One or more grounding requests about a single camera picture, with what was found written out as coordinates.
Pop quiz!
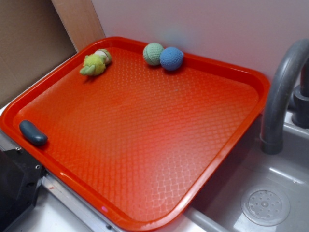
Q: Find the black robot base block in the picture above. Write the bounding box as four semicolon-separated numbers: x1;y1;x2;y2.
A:
0;147;45;232

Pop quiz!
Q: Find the green plush toy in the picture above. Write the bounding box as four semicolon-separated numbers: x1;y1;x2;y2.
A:
80;49;112;76

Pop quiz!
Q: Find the sink drain strainer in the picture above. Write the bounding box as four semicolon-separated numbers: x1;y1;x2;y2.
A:
241;185;290;227

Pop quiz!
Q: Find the grey curved faucet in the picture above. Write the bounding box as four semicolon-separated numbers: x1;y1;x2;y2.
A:
260;39;309;155

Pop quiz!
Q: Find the green dimpled ball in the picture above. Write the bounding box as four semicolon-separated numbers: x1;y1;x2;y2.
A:
143;43;164;66

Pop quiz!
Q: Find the dark grey faucet handle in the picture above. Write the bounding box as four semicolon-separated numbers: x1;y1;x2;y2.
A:
292;61;309;129

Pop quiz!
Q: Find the orange plastic tray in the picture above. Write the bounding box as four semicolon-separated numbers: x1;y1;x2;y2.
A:
0;37;270;232

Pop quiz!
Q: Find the blue dimpled ball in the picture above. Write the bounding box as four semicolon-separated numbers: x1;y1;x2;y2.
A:
159;47;184;71

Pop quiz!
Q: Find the grey toy sink basin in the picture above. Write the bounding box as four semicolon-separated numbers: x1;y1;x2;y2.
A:
185;119;309;232

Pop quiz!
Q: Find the wooden board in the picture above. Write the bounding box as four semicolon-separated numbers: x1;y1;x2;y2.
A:
52;0;105;52

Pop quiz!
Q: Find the dark grey oblong toy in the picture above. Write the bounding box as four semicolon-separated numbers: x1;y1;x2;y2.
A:
19;120;48;146

